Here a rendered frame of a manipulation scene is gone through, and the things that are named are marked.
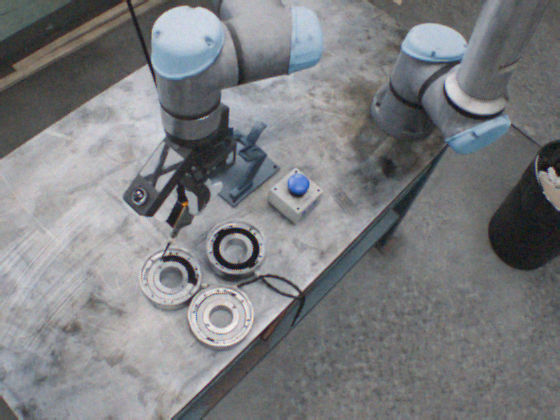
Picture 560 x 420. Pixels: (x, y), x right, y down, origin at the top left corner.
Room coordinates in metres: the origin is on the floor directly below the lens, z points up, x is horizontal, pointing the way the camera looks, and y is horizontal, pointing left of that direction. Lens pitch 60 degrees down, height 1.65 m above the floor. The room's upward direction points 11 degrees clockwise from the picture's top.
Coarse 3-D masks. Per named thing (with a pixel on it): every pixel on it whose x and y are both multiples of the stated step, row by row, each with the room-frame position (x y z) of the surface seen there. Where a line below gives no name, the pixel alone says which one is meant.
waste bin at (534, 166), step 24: (552, 144) 1.16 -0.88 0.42; (528, 168) 1.08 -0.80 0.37; (528, 192) 0.99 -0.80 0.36; (504, 216) 1.01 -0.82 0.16; (528, 216) 0.94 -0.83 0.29; (552, 216) 0.90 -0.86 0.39; (504, 240) 0.95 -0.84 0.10; (528, 240) 0.90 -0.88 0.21; (552, 240) 0.88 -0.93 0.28; (528, 264) 0.89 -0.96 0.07
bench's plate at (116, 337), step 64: (320, 0) 1.12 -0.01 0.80; (320, 64) 0.89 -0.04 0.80; (384, 64) 0.93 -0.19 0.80; (64, 128) 0.58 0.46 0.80; (128, 128) 0.61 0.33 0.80; (320, 128) 0.70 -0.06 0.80; (0, 192) 0.41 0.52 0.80; (64, 192) 0.43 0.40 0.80; (256, 192) 0.52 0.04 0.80; (384, 192) 0.57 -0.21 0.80; (0, 256) 0.28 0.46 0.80; (64, 256) 0.31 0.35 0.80; (128, 256) 0.34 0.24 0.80; (320, 256) 0.41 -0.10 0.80; (0, 320) 0.17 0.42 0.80; (64, 320) 0.20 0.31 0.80; (128, 320) 0.22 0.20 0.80; (256, 320) 0.27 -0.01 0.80; (0, 384) 0.07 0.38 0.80; (64, 384) 0.10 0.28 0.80; (128, 384) 0.12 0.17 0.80; (192, 384) 0.14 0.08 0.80
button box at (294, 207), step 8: (296, 168) 0.56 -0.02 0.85; (288, 176) 0.54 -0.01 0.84; (280, 184) 0.51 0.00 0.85; (312, 184) 0.53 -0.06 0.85; (272, 192) 0.50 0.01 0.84; (280, 192) 0.50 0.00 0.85; (288, 192) 0.50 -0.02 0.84; (312, 192) 0.51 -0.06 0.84; (320, 192) 0.51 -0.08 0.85; (272, 200) 0.50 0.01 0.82; (280, 200) 0.49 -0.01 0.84; (288, 200) 0.48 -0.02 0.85; (296, 200) 0.49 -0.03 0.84; (304, 200) 0.49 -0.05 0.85; (312, 200) 0.50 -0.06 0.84; (280, 208) 0.48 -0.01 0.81; (288, 208) 0.47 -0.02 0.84; (296, 208) 0.47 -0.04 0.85; (304, 208) 0.48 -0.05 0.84; (312, 208) 0.50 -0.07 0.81; (288, 216) 0.47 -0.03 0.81; (296, 216) 0.46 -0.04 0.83; (304, 216) 0.48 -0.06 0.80; (296, 224) 0.46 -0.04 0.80
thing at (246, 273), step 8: (216, 224) 0.41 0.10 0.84; (224, 224) 0.42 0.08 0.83; (232, 224) 0.42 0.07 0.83; (240, 224) 0.43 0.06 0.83; (248, 224) 0.43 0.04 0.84; (216, 232) 0.40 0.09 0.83; (256, 232) 0.42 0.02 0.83; (208, 240) 0.38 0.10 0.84; (224, 240) 0.39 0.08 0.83; (232, 240) 0.40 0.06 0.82; (240, 240) 0.40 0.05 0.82; (248, 240) 0.40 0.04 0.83; (264, 240) 0.40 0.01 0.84; (208, 248) 0.37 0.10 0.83; (224, 248) 0.38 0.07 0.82; (248, 248) 0.38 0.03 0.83; (264, 248) 0.39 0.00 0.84; (208, 256) 0.35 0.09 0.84; (224, 256) 0.36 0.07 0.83; (248, 256) 0.37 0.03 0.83; (264, 256) 0.37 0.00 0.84; (216, 264) 0.34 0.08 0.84; (256, 264) 0.36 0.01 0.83; (216, 272) 0.33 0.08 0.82; (224, 272) 0.33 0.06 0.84; (232, 272) 0.33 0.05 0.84; (240, 272) 0.33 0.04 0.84; (248, 272) 0.34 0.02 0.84
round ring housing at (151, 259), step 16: (160, 256) 0.34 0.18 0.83; (192, 256) 0.34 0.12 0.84; (144, 272) 0.30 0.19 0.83; (160, 272) 0.31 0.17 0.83; (176, 272) 0.32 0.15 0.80; (144, 288) 0.27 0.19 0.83; (160, 288) 0.28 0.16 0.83; (176, 288) 0.29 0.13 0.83; (192, 288) 0.29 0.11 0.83; (160, 304) 0.25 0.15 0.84; (176, 304) 0.26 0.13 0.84
